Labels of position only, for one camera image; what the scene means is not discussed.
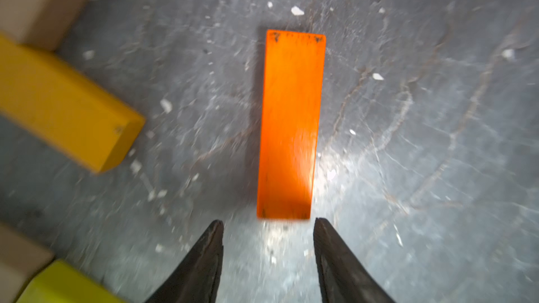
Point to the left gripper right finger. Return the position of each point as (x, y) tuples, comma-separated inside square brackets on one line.
[(342, 278)]

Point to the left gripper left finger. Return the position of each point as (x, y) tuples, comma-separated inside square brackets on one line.
[(197, 277)]

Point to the yellow-green block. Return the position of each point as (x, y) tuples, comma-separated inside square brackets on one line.
[(61, 283)]

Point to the orange block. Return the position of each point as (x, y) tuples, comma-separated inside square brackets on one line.
[(291, 104)]

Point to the orange-yellow block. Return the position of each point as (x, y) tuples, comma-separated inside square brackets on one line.
[(60, 106)]

